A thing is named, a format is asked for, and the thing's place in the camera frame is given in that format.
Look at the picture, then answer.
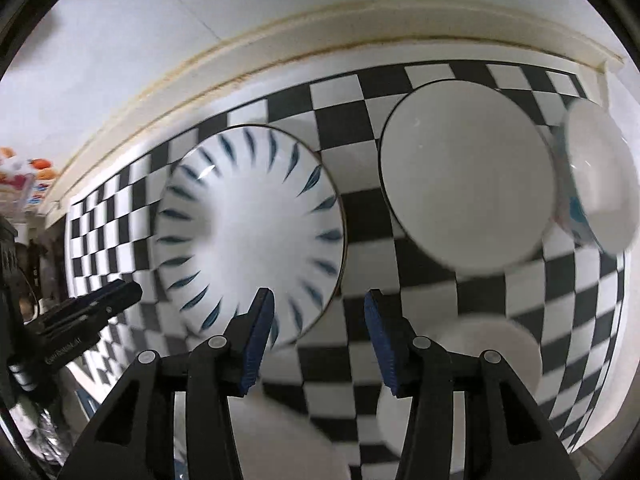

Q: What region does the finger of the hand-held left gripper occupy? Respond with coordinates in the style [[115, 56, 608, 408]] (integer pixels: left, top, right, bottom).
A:
[[30, 280, 144, 342]]

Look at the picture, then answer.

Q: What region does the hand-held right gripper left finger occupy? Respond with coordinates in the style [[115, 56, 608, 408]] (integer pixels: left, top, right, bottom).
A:
[[57, 287, 276, 480]]

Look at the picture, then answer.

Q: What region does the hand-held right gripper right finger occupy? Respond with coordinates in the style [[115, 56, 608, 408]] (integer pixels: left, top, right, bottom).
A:
[[364, 289, 583, 480]]

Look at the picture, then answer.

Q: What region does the white plate with blue marks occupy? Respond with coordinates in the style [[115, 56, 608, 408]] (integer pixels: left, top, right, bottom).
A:
[[172, 385, 353, 480]]

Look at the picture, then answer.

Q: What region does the small plain white bowl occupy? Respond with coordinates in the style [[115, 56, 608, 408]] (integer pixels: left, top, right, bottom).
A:
[[376, 312, 544, 456]]

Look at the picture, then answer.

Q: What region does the blue-striped white plate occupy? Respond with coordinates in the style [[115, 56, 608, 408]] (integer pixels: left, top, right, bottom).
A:
[[155, 124, 347, 351]]

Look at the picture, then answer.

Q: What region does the white bowl with blue flowers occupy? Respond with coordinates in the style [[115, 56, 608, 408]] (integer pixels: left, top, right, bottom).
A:
[[550, 97, 640, 256]]

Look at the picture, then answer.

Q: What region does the orange printed packet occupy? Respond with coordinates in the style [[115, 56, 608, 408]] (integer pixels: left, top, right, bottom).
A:
[[0, 146, 57, 206]]

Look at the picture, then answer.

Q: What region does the black and white checkered tablecloth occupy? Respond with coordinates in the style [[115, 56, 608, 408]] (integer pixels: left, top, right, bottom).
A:
[[62, 57, 628, 480]]

